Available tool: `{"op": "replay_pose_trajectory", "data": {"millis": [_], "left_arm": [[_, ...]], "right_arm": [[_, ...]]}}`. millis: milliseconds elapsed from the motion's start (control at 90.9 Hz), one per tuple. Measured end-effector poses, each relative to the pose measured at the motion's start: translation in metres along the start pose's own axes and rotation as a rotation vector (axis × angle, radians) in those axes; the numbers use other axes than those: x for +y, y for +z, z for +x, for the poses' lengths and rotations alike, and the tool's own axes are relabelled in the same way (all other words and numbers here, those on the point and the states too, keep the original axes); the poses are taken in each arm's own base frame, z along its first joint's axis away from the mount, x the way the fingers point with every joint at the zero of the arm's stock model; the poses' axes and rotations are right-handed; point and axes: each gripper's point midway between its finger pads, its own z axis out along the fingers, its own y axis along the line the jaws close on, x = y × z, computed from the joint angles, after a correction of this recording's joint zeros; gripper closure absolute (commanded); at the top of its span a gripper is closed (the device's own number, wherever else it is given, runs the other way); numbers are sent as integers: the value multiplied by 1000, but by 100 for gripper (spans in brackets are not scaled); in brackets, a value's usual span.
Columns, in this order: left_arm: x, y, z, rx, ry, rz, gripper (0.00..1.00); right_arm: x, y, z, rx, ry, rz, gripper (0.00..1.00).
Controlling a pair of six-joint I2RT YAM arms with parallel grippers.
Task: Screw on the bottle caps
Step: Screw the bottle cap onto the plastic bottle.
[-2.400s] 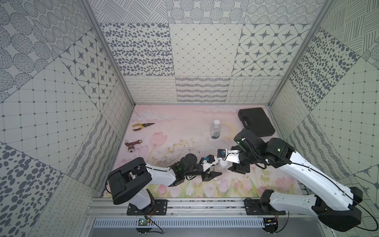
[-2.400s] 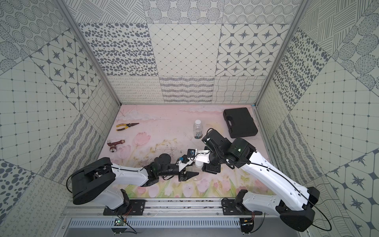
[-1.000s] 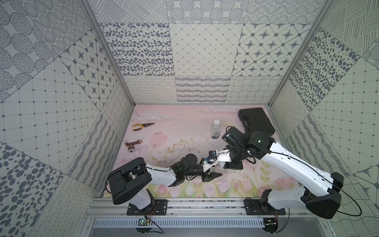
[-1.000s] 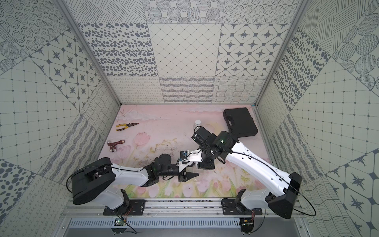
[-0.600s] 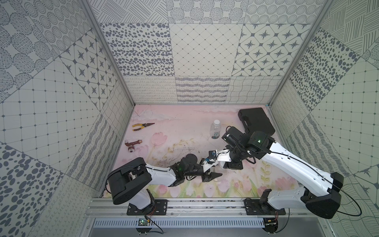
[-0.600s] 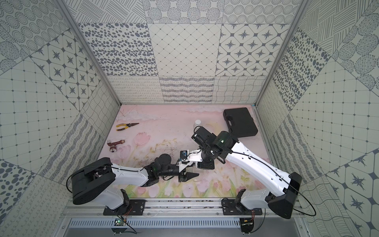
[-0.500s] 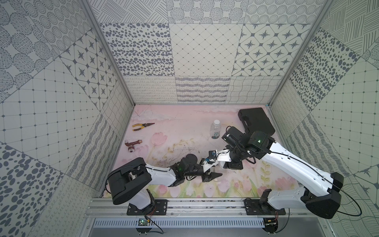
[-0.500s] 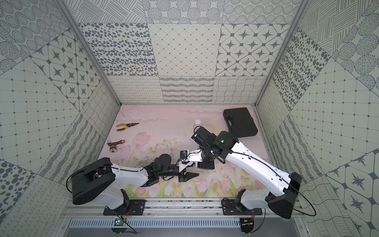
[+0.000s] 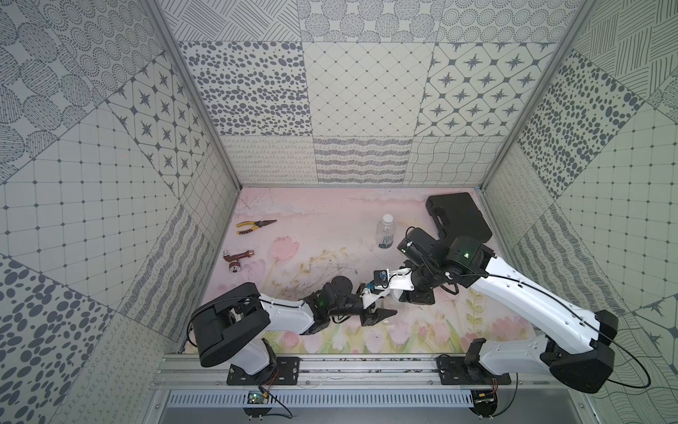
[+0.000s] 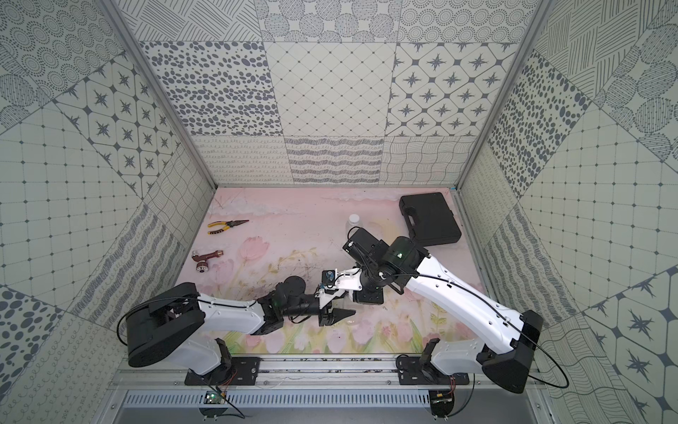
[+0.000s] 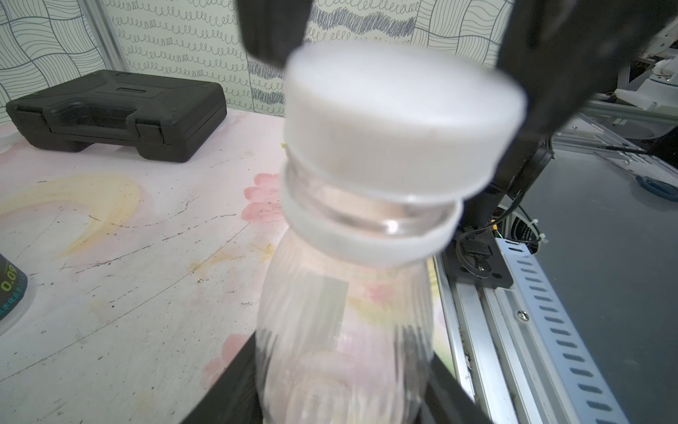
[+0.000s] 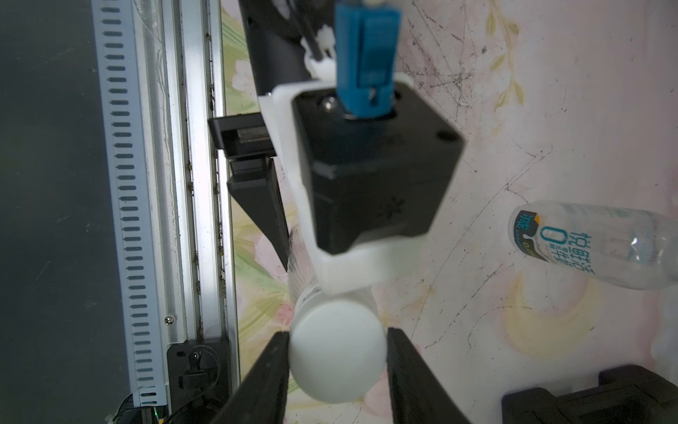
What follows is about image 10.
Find short clear plastic bottle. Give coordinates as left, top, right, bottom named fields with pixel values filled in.
left=346, top=214, right=362, bottom=231

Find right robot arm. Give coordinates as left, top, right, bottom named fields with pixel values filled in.
left=338, top=226, right=543, bottom=394

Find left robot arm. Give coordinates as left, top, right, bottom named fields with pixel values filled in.
left=119, top=276, right=356, bottom=376

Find black plastic tool case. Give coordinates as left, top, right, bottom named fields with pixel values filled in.
left=399, top=193, right=462, bottom=247

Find floral pink table mat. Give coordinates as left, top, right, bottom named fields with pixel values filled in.
left=145, top=186, right=510, bottom=355

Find left controller board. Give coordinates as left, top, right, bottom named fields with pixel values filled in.
left=199, top=390, right=228, bottom=419

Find controller board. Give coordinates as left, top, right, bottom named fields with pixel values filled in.
left=428, top=390, right=456, bottom=419
left=199, top=390, right=228, bottom=419

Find right controller board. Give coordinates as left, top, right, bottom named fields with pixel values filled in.
left=428, top=390, right=456, bottom=419

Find aluminium mounting rail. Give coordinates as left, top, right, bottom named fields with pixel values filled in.
left=110, top=352, right=547, bottom=391

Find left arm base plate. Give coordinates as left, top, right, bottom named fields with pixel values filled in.
left=184, top=357, right=261, bottom=387

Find yellow handled pliers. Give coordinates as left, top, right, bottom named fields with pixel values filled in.
left=208, top=219, right=248, bottom=235

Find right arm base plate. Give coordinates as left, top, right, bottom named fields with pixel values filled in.
left=395, top=354, right=471, bottom=386

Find white slotted cable duct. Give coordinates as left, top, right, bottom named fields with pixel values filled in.
left=123, top=389, right=429, bottom=409

